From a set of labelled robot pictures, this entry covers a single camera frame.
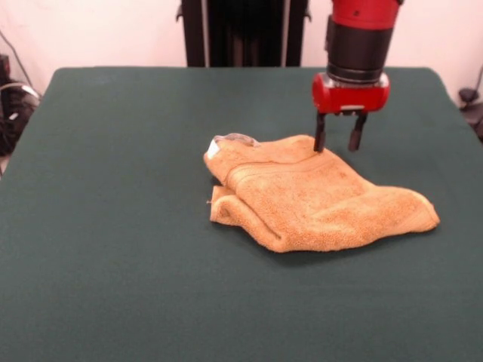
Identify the tan terry towel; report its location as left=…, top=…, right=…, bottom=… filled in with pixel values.
left=203, top=132, right=441, bottom=253

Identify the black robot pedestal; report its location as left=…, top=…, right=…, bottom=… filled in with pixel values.
left=175, top=0, right=329, bottom=68

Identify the black equipment with cables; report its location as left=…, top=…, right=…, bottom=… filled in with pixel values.
left=0, top=29, right=42, bottom=156

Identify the grey office chair base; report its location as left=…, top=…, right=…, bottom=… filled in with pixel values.
left=458, top=62, right=483, bottom=143

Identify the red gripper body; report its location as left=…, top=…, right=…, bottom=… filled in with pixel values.
left=311, top=72, right=391, bottom=117

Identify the dark green table cloth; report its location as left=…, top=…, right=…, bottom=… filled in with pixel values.
left=0, top=66, right=483, bottom=362

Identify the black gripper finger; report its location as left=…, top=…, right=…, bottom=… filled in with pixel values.
left=347, top=112, right=368, bottom=152
left=312, top=112, right=328, bottom=154

